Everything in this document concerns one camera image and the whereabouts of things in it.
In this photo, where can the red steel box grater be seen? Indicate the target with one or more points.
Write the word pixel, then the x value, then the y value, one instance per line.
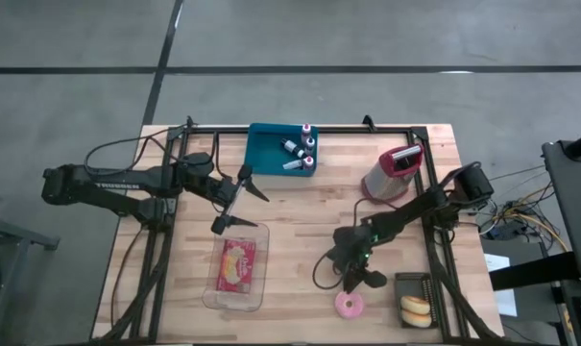
pixel 386 185

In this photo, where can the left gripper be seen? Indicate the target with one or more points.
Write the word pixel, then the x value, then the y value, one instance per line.
pixel 223 192

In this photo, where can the black aluminium table frame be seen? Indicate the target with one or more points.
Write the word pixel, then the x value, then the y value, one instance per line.
pixel 391 130

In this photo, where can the orange glazed toy donut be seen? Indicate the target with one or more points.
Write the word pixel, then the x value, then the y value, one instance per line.
pixel 407 319

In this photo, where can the black perforated tray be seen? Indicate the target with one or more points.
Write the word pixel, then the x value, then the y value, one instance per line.
pixel 415 283

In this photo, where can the grey metal stand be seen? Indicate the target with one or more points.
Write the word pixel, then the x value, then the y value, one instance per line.
pixel 11 229

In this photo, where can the dark grey equipment cart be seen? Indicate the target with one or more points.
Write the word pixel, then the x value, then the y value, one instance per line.
pixel 568 192

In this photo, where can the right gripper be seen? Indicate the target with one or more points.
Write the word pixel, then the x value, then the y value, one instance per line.
pixel 355 263

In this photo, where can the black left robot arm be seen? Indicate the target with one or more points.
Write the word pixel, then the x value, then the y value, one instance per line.
pixel 122 182

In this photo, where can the black table clamp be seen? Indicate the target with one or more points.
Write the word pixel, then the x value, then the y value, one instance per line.
pixel 368 122
pixel 190 121

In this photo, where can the white paper sheet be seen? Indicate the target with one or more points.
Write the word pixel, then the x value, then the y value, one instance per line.
pixel 506 303

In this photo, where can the yellow sponge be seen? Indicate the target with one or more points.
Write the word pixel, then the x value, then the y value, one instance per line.
pixel 405 303

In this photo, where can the pink glazed toy donut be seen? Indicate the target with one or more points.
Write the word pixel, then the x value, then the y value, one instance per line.
pixel 340 305

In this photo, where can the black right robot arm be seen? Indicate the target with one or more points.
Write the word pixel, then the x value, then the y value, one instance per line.
pixel 405 216

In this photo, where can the clear plastic container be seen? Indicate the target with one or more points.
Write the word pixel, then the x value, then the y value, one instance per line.
pixel 263 269

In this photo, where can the red snack packet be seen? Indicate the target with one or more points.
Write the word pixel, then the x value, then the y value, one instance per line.
pixel 236 266

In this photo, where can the blue plastic bin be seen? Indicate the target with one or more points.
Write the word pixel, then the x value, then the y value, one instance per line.
pixel 266 149

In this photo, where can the red food colouring bottle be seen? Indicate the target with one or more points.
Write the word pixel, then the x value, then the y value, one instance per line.
pixel 308 162
pixel 306 130

